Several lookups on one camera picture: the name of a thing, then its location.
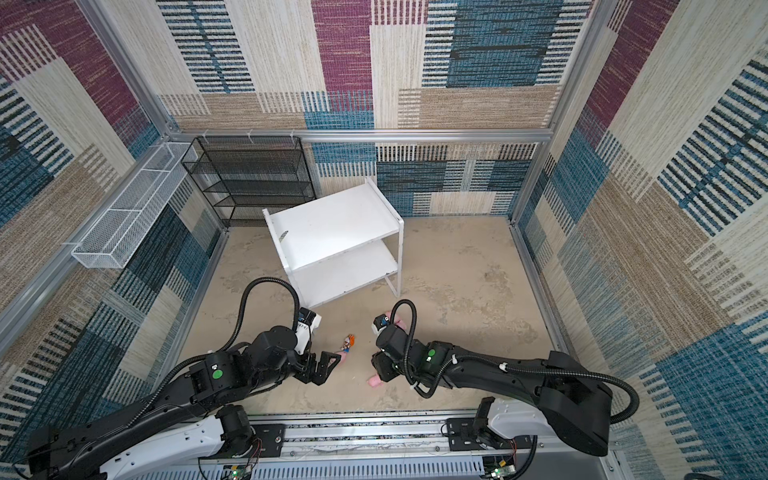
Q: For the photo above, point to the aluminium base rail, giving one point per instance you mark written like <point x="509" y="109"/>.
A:
<point x="404" y="445"/>

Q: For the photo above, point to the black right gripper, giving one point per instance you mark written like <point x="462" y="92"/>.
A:
<point x="380" y="362"/>

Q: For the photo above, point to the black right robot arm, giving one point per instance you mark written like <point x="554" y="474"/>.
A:
<point x="579" y="405"/>

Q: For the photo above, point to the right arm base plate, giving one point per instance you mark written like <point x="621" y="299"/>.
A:
<point x="468" y="434"/>

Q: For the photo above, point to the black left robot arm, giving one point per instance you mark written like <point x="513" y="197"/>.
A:
<point x="195" y="411"/>

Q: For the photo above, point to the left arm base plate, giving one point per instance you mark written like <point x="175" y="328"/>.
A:
<point x="266" y="441"/>

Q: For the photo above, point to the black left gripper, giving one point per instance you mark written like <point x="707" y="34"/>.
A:
<point x="323" y="372"/>

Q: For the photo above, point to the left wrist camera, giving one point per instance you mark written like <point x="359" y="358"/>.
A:
<point x="308" y="322"/>

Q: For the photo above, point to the white wire wall basket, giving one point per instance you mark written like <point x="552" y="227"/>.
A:
<point x="117" y="234"/>

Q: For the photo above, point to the pink-haired doll figure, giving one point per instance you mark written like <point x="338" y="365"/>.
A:
<point x="393" y="318"/>

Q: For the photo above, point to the white two-tier shelf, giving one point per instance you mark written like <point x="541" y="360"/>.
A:
<point x="340" y="243"/>

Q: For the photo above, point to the orange-haired doll figure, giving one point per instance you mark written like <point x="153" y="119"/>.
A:
<point x="348" y="342"/>

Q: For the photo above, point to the black wire mesh shelf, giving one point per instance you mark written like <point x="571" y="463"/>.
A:
<point x="241" y="176"/>

